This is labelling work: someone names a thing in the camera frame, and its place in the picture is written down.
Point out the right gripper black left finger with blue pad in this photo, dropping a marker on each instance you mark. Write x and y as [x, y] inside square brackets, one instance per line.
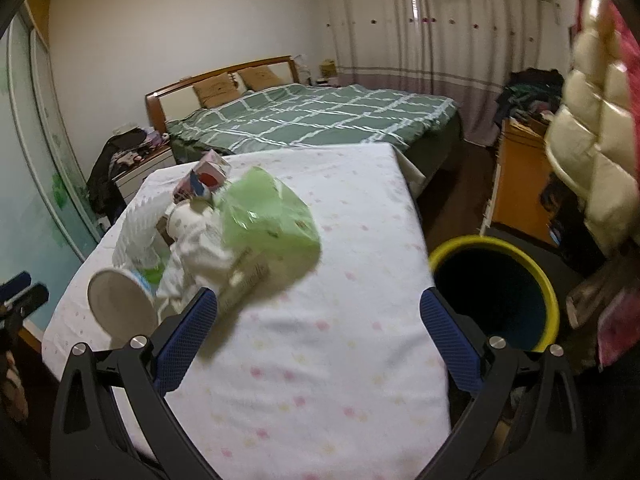
[111, 419]

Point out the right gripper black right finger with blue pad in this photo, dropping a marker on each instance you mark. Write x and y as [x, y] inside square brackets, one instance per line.
[523, 421]

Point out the white paper cup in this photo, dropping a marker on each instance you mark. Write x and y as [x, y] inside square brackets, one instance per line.
[121, 301]

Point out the white foam fruit net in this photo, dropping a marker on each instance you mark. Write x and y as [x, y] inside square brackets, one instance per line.
[140, 245]

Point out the white tissue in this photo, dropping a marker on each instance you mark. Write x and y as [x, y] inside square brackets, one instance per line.
[197, 258]

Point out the green plastic bag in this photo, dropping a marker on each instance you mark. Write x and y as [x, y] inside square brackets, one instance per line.
[262, 214]

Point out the pink strawberry milk carton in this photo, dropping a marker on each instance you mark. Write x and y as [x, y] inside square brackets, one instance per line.
[204, 179]

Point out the green tea bottle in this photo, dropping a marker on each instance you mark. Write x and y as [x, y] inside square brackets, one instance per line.
[247, 272]

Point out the yellow rimmed dark trash bin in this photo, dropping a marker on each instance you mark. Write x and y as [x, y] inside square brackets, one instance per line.
[498, 286]

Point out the pink floral cloth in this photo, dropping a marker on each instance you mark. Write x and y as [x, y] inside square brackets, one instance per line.
[607, 306]

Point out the sliding wardrobe glass door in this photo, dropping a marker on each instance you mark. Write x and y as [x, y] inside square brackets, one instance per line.
[47, 226]

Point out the orange wooden desk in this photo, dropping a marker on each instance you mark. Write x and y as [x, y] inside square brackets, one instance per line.
[521, 174]

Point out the white nightstand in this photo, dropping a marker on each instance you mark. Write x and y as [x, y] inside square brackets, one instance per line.
[129, 181]

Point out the dark clothes pile on nightstand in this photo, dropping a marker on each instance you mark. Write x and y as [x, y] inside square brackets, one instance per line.
[121, 152]

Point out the cream puffer jacket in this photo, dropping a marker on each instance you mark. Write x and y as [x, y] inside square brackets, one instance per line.
[590, 142]

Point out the green checked duvet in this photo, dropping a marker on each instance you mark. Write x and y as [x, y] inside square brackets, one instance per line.
[297, 116]

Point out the clothes pile on desk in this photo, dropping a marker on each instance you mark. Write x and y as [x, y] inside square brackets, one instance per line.
[528, 94]

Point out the brown pillow left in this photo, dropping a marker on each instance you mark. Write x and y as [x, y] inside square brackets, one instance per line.
[216, 91]

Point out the brown pillow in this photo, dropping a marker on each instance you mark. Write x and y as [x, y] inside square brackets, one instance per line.
[216, 91]
[259, 78]

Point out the brown pillow right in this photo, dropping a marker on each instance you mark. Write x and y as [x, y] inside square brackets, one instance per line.
[259, 78]

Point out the striped pink white curtain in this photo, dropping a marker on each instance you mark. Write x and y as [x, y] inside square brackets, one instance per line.
[464, 49]

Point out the yellow box far nightstand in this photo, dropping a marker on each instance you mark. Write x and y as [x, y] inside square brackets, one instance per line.
[328, 69]

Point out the wooden bed frame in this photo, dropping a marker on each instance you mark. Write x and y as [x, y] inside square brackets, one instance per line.
[178, 100]

